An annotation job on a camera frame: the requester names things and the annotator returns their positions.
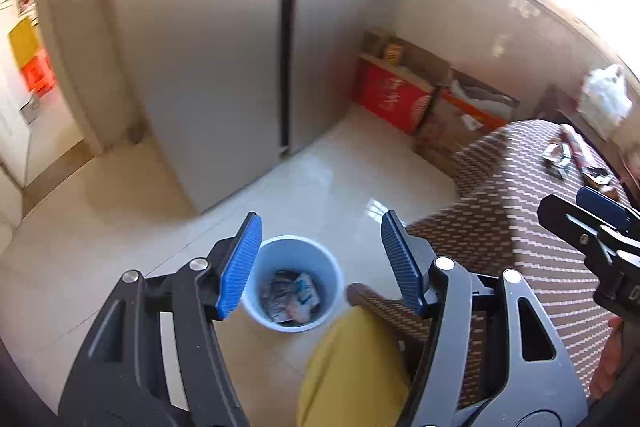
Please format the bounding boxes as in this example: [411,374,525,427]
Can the wrappers on table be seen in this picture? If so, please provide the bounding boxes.
[534,86,640,188]

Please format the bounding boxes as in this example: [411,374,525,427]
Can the red cylindrical wrapper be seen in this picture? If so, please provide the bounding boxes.
[560,124,604,171]

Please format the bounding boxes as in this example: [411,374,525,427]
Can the printed brown cardboard box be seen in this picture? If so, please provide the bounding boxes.
[414,67,519,174]

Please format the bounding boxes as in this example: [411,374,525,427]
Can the person's right hand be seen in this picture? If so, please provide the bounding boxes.
[589,314,627,401]

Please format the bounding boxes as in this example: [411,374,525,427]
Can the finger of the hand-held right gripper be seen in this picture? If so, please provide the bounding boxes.
[575,186,632,231]
[537,194,609,261]

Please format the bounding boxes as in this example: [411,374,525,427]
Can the brown dotted tablecloth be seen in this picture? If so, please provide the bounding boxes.
[347,119,640,414]

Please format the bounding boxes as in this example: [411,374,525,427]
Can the person's yellow trouser leg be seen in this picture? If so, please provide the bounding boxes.
[296,306,412,427]

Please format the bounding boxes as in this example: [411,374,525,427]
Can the silver red sachet wrapper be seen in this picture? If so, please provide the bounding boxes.
[543,142,574,180]

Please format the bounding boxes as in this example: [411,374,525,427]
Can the grey foil snack bag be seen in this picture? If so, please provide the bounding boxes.
[260,271,301,324]

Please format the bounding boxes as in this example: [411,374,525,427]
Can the white cupboard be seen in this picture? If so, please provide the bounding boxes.
[0,52,37,188]

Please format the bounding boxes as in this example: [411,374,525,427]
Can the red plastic crate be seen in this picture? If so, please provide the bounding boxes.
[20,47,57,99]

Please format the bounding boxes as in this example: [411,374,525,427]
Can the red cardboard box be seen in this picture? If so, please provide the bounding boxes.
[355,56,437,136]

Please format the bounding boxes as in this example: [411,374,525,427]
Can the light blue trash bin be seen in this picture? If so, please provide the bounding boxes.
[241,235,345,333]

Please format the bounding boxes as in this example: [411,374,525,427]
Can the small dark red wrapper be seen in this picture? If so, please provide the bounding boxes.
[584,167,619,196]

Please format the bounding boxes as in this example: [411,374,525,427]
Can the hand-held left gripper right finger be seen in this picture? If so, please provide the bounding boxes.
[381,210,589,427]

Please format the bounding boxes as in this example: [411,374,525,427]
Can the open brown cardboard box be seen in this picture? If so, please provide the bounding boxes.
[361,28,452,84]

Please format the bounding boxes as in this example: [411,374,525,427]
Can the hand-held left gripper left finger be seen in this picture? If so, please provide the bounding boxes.
[57,212,264,427]

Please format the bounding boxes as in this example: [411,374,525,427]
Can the blue white medicine box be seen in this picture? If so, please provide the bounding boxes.
[292,273,322,308]

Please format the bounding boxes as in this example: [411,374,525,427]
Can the steel refrigerator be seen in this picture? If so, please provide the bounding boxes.
[106,0,392,214]

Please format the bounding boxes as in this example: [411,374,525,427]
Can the white plastic shopping bag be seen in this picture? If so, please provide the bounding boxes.
[580,64,634,141]

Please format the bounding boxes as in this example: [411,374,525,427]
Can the clear orange plastic bag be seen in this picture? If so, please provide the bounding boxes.
[286,304,315,326]

